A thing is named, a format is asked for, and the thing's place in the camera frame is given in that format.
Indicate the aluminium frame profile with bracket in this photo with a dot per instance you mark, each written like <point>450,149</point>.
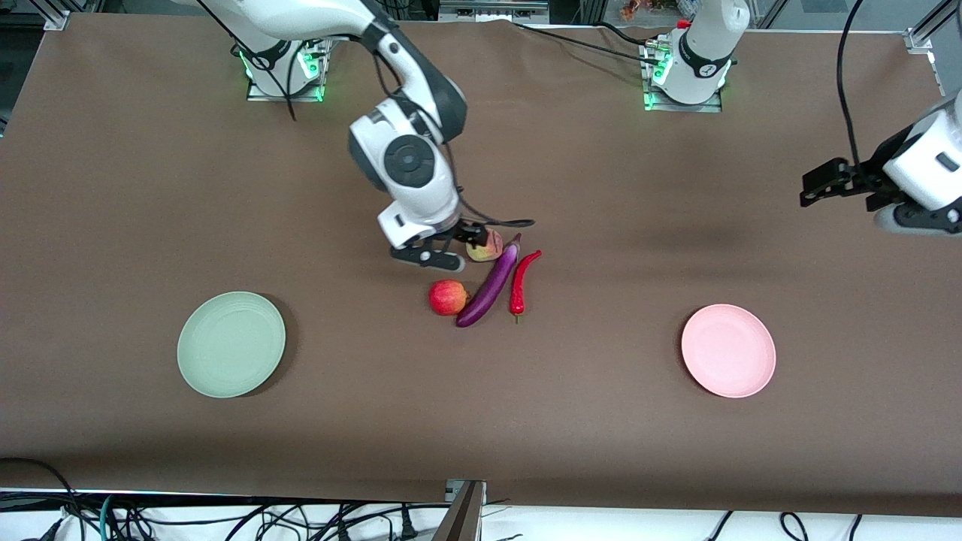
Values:
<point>921,41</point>

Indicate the pale green round plate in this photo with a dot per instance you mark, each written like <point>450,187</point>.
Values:
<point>225,346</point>

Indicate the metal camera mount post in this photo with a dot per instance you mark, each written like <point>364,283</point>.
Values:
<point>460,515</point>

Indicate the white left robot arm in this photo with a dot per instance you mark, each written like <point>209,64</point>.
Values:
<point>706,45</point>

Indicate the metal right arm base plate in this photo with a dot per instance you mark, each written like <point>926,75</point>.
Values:
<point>259,95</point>

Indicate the colourful background item pile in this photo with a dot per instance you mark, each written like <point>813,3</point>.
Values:
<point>646,9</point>

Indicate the long purple eggplant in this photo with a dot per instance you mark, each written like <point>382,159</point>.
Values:
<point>492,285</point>

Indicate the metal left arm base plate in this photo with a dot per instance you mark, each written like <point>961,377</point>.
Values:
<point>714,107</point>

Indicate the pink round plate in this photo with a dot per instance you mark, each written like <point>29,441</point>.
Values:
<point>729,349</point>

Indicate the yellow-pink peach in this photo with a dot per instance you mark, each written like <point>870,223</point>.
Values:
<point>492,253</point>

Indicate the aluminium frame corner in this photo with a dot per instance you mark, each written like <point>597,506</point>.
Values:
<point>54,16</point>

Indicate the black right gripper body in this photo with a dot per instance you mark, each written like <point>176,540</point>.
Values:
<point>470,230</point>

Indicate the red chili pepper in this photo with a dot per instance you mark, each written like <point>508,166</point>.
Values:
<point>517,293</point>

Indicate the brown table cloth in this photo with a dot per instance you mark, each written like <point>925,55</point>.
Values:
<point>601,188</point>

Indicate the red apple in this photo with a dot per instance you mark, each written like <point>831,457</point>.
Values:
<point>447,297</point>

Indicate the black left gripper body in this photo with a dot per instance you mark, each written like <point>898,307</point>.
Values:
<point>862,179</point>

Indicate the grey metal background rail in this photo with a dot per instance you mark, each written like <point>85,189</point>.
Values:
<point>492,9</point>

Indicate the black power plug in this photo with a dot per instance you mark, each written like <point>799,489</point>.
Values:
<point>407,526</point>

